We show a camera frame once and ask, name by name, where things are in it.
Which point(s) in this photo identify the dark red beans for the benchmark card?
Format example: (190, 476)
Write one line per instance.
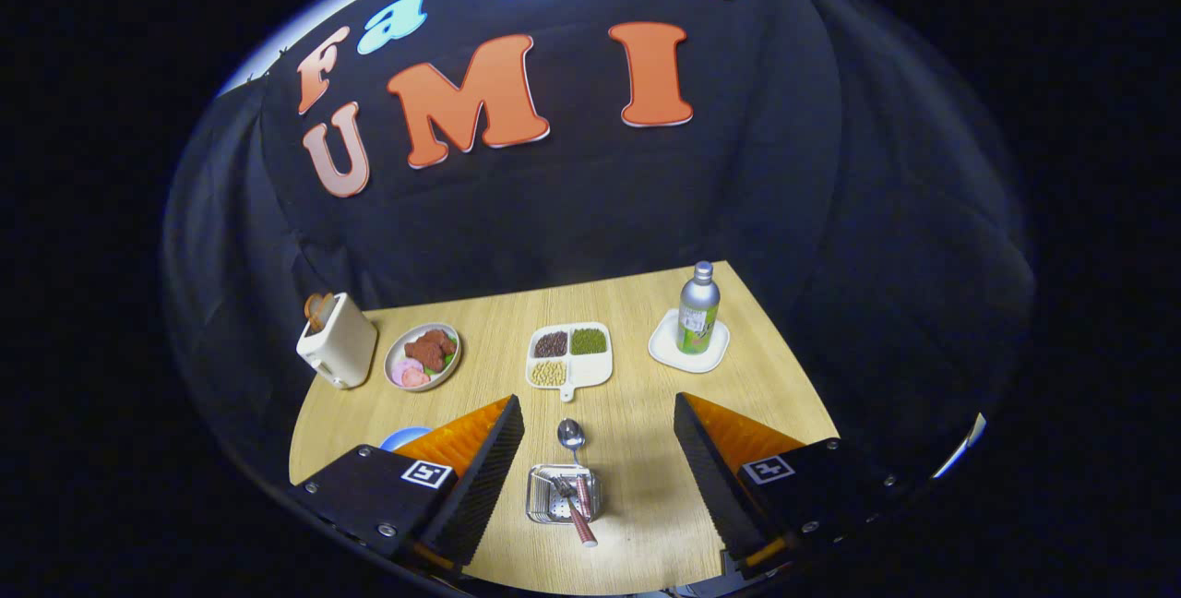
(551, 344)

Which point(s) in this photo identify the yellow soybeans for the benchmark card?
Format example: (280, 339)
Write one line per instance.
(549, 373)

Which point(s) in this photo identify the white square coaster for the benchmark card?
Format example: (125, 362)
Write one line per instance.
(666, 349)

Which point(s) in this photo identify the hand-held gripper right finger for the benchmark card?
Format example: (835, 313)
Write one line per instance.
(712, 480)

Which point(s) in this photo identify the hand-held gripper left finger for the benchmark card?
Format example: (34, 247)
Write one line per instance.
(478, 483)

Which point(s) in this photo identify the pink ham slice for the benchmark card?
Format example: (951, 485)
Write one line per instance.
(417, 378)
(402, 367)

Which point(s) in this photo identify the metal mesh cutlery basket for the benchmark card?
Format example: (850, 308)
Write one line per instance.
(540, 508)

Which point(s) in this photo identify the blue round plate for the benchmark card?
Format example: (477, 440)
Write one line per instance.
(401, 439)

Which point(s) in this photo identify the brown toast slice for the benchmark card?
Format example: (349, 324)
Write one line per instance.
(327, 304)
(312, 310)

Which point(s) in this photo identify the beige round food plate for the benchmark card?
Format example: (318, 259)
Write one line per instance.
(395, 351)

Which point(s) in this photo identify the green lettuce leaf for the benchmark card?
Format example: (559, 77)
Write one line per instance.
(448, 361)

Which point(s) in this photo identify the white toaster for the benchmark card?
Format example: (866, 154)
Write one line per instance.
(341, 344)

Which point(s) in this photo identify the white divided tray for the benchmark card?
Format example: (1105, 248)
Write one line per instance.
(595, 369)

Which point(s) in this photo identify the green mung beans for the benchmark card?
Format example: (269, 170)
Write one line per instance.
(589, 340)

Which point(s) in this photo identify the red-brown meat pieces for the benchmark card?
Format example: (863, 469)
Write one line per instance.
(429, 349)

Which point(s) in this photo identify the silver bottle green label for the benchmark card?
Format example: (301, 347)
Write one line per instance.
(698, 316)

